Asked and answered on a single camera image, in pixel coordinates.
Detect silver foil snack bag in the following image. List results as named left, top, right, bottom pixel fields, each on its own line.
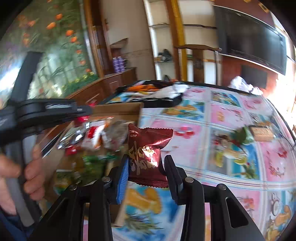
left=57, top=126, right=86, bottom=150

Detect dark red snack packet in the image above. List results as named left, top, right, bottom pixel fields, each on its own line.
left=128, top=123, right=173, bottom=188

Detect blue sleeve forearm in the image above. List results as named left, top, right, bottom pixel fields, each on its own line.
left=0, top=208, right=36, bottom=241

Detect person's left hand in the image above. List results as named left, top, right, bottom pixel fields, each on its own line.
left=0, top=145, right=45, bottom=215

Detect small red packet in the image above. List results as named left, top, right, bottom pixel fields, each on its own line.
left=65, top=146, right=77, bottom=156

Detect cardboard box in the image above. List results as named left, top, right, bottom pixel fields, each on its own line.
left=39, top=101, right=145, bottom=227

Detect white red snack packet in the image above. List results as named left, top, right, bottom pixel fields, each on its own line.
left=81, top=118, right=111, bottom=151

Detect wooden side cabinet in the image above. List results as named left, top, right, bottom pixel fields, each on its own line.
left=66, top=67, right=137, bottom=105

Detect floral plastic tablecloth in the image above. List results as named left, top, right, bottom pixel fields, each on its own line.
left=139, top=85, right=295, bottom=240

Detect green wrapped snack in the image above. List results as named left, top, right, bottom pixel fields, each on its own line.
left=231, top=126, right=255, bottom=147

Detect far cracker pack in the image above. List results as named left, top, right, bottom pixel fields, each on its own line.
left=249, top=126, right=274, bottom=142

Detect purple bottle left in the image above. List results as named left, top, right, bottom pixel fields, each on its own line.
left=112, top=57, right=120, bottom=73

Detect purple bottle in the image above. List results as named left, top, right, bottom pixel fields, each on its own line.
left=117, top=56, right=125, bottom=72
left=112, top=57, right=120, bottom=73

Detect purple bottle right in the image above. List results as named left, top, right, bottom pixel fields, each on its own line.
left=117, top=56, right=125, bottom=72

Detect white plastic bag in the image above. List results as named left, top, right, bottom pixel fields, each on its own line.
left=228, top=76, right=263, bottom=95

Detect black white orange bag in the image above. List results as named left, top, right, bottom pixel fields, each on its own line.
left=110, top=80, right=189, bottom=108

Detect shoes on shelf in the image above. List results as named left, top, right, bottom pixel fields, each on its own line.
left=156, top=49, right=173, bottom=62

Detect wooden chair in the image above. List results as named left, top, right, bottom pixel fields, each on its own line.
left=173, top=44, right=222, bottom=85

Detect black flat television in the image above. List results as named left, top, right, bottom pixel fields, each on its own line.
left=214, top=5, right=287, bottom=75

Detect flower wall painting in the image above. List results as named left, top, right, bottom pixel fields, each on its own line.
left=1, top=1, right=99, bottom=108

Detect white wall shelf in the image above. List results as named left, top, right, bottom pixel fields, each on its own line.
left=144, top=1, right=176, bottom=80

